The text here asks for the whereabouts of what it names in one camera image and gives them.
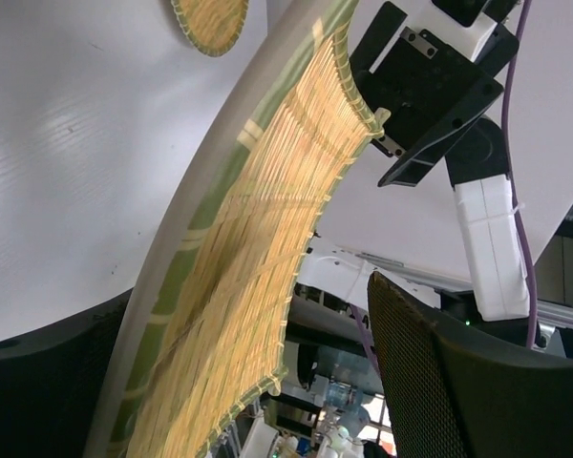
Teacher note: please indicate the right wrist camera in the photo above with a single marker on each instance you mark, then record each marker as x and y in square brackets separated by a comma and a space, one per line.
[465, 12]

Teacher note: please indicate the round green-rimmed bamboo plate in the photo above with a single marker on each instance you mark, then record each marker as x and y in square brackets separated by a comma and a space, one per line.
[212, 27]

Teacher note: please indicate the square bamboo mat tray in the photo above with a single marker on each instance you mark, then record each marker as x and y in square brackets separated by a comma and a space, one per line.
[258, 238]

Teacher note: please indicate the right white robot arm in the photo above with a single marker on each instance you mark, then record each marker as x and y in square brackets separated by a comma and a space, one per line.
[480, 175]

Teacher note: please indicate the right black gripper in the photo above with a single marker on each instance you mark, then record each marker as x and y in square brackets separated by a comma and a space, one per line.
[435, 77]

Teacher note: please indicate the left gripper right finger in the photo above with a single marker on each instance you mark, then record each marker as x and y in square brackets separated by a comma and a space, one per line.
[455, 391]

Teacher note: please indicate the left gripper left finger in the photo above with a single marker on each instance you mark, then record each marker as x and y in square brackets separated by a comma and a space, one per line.
[50, 380]

